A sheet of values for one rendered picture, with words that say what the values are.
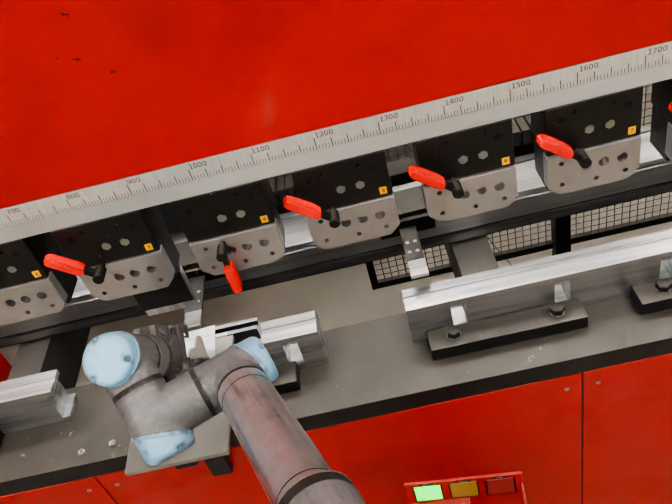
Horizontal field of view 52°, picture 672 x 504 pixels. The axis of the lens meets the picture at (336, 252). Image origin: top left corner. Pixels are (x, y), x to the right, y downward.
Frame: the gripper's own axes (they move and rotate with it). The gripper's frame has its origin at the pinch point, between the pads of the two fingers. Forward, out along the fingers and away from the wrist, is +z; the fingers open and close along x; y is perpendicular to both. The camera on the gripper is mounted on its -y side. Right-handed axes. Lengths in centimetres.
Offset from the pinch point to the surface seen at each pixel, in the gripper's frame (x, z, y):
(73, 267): 9.5, -20.6, 19.0
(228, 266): -14.2, -15.2, 14.4
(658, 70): -85, -24, 27
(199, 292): -0.1, 13.8, 15.8
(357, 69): -42, -33, 34
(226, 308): 32, 158, 29
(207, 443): -3.9, -10.3, -13.2
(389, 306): -35, 144, 14
